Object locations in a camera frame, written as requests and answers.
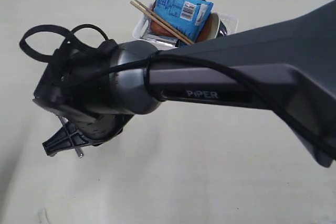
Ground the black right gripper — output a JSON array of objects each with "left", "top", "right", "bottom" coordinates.
[{"left": 43, "top": 114, "right": 131, "bottom": 156}]

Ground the silver table knife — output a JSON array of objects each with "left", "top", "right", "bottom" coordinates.
[{"left": 58, "top": 115, "right": 85, "bottom": 159}]

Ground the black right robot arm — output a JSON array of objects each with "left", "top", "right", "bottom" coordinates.
[{"left": 33, "top": 2, "right": 335, "bottom": 167}]

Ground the white perforated plastic basket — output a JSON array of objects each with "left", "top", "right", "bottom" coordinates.
[{"left": 131, "top": 0, "right": 238, "bottom": 47}]

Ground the silver foil packet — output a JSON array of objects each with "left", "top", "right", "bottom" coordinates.
[{"left": 141, "top": 34, "right": 180, "bottom": 50}]

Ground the wooden chopstick lower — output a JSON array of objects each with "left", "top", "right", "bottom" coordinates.
[{"left": 130, "top": 1, "right": 194, "bottom": 46}]

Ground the blue snack packet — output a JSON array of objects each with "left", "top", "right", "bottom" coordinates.
[{"left": 152, "top": 0, "right": 215, "bottom": 45}]

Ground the grey ceramic bowl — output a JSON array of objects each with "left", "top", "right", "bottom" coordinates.
[{"left": 195, "top": 12, "right": 221, "bottom": 42}]

